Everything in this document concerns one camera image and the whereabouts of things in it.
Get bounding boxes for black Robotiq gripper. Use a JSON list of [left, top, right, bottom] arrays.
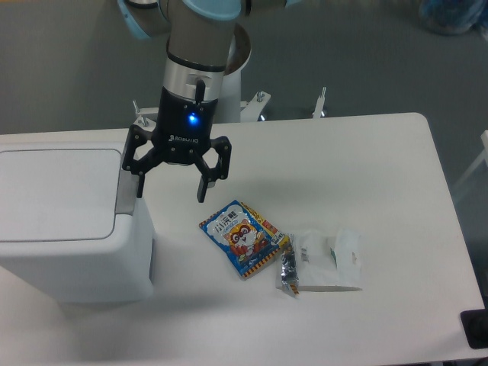
[[121, 88, 232, 202]]

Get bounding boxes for white push-button trash can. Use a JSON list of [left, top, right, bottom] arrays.
[[1, 141, 155, 303]]

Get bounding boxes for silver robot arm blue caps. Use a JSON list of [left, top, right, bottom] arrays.
[[117, 1, 294, 202]]

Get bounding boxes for blue cartoon snack packet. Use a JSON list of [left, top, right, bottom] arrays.
[[199, 200, 291, 279]]

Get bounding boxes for silver foil snack wrapper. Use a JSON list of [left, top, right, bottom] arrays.
[[275, 234, 299, 297]]

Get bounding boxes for white plastic tissue pack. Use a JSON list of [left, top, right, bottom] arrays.
[[291, 228, 362, 292]]

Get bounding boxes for blue plastic bag on floor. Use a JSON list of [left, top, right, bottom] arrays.
[[418, 1, 487, 36]]

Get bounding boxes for black clamp at table corner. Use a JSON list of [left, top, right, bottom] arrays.
[[461, 309, 487, 349]]

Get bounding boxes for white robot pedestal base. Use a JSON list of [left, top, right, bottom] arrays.
[[163, 24, 271, 124]]

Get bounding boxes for white frame at right edge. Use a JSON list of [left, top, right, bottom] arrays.
[[451, 130, 487, 204]]

